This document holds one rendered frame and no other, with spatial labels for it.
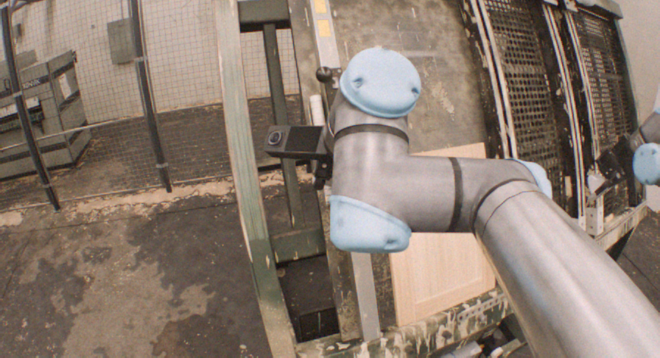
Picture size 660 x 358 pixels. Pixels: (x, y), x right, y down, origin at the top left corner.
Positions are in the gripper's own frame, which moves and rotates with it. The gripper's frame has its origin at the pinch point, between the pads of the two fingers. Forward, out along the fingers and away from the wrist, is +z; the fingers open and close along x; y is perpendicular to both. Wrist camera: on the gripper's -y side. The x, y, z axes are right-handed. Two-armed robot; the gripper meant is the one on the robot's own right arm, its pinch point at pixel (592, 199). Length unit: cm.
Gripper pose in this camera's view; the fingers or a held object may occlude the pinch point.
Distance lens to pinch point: 98.9
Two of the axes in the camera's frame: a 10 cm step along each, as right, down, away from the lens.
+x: -9.6, 1.4, -2.3
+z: -1.3, 5.3, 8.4
